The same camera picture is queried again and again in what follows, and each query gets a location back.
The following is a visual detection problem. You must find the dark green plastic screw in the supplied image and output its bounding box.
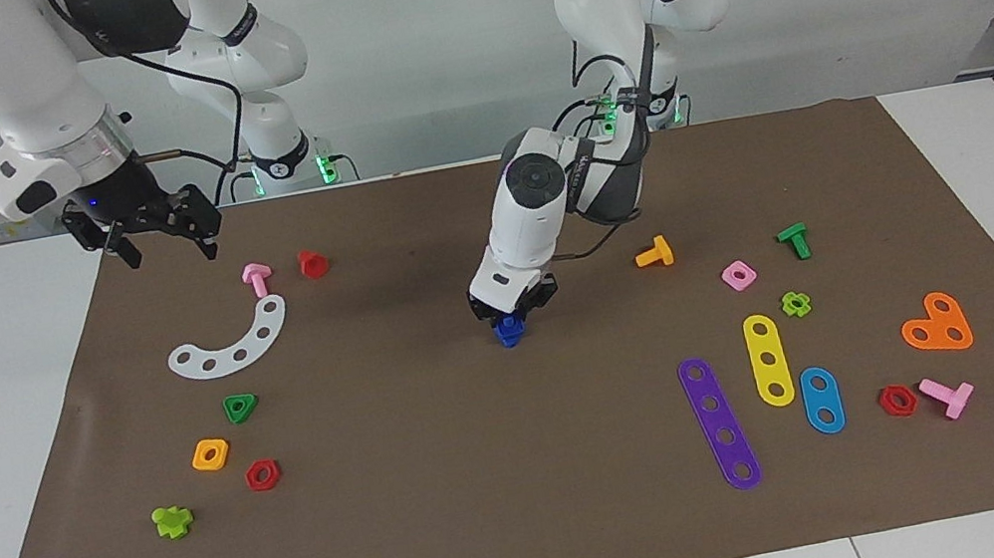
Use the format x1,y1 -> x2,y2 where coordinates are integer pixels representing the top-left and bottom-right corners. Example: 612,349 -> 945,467
774,221 -> 815,264

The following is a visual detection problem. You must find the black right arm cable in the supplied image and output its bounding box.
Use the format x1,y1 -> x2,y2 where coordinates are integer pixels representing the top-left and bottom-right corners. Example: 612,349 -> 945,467
45,0 -> 258,228

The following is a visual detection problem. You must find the lime green plastic screw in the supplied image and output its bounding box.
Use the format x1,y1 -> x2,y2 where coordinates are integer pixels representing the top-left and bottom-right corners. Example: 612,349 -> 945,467
150,502 -> 197,543

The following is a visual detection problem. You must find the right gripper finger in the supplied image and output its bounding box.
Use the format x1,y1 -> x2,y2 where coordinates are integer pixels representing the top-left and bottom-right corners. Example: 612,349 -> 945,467
187,223 -> 220,264
108,225 -> 144,274

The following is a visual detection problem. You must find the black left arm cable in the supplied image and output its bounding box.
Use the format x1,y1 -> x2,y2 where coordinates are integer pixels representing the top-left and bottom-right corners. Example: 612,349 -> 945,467
517,41 -> 688,266

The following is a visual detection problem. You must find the blue two-hole strip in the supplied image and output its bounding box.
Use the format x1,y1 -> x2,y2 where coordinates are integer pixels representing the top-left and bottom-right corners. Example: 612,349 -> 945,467
797,363 -> 849,438

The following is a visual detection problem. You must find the brown table mat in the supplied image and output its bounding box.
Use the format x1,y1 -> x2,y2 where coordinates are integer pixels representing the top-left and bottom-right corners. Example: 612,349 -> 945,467
0,73 -> 994,558

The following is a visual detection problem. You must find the green triangle nut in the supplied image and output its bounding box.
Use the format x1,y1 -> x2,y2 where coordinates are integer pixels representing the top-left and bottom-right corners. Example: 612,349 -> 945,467
221,391 -> 262,427

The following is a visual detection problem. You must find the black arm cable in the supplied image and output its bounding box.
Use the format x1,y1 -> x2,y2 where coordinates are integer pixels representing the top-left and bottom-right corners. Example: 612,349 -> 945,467
45,0 -> 258,228
517,41 -> 688,266

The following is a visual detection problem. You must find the yellow square nut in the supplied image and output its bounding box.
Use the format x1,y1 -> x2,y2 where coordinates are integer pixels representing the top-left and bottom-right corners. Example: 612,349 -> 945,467
188,436 -> 234,475

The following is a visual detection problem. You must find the black base cable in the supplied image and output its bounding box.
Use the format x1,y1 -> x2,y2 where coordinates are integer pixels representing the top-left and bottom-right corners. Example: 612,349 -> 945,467
547,90 -> 623,135

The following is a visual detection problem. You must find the lime green flower nut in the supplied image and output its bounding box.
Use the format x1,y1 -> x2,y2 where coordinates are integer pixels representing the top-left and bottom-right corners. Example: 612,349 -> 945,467
779,288 -> 814,321

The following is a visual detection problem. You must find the yellow three-hole strip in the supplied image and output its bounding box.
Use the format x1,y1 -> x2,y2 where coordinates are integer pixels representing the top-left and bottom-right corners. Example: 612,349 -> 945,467
741,310 -> 798,412

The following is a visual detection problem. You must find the purple four-hole strip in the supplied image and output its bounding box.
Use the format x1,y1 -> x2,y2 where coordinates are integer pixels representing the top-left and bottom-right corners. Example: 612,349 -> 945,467
675,349 -> 765,499

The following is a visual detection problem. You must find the orange heart-shaped plate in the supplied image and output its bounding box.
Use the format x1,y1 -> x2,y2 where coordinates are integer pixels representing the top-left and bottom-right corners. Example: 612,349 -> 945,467
895,287 -> 976,360

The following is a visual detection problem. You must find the pink plastic screw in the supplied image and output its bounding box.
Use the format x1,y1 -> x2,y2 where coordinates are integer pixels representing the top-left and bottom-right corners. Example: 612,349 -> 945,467
239,260 -> 278,302
917,371 -> 979,425

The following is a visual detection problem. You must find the white curved perforated plate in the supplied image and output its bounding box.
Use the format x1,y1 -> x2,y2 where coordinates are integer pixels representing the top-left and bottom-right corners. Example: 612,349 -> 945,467
159,292 -> 297,386

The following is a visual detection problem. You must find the red plastic screw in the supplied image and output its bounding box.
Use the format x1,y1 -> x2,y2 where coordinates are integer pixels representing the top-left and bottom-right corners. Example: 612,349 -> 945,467
296,246 -> 333,282

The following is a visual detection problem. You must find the red hexagon nut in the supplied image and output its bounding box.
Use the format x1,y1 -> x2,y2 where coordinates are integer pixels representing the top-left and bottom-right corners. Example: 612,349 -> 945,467
875,381 -> 921,420
243,457 -> 285,494

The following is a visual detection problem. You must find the pink square nut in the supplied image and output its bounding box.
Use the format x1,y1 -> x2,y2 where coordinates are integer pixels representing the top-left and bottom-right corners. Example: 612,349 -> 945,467
719,257 -> 760,295

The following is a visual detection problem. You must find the orange plastic screw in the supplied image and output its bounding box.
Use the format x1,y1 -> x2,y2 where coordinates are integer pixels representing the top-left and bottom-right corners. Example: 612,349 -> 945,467
632,235 -> 676,273

